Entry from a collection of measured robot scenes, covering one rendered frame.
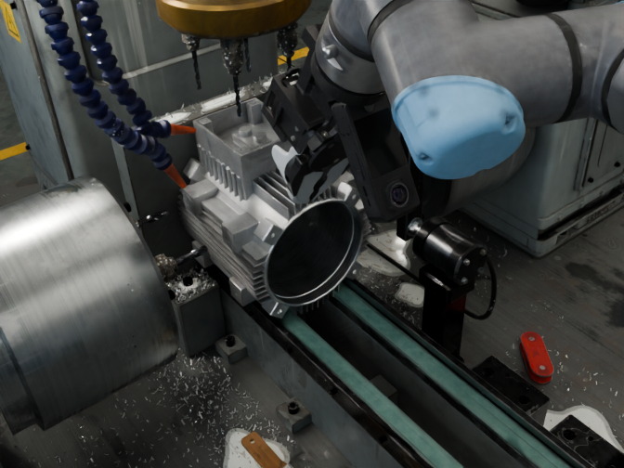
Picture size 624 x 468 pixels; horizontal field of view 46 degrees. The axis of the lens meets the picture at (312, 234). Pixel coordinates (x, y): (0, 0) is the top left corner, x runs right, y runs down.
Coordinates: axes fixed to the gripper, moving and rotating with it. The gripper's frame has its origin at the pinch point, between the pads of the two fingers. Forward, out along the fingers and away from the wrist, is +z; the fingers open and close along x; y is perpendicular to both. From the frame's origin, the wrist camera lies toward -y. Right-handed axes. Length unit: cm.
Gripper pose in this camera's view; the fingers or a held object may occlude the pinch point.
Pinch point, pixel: (306, 200)
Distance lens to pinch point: 77.6
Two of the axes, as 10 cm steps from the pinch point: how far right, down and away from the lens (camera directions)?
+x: -8.0, 3.9, -4.6
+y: -5.4, -8.0, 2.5
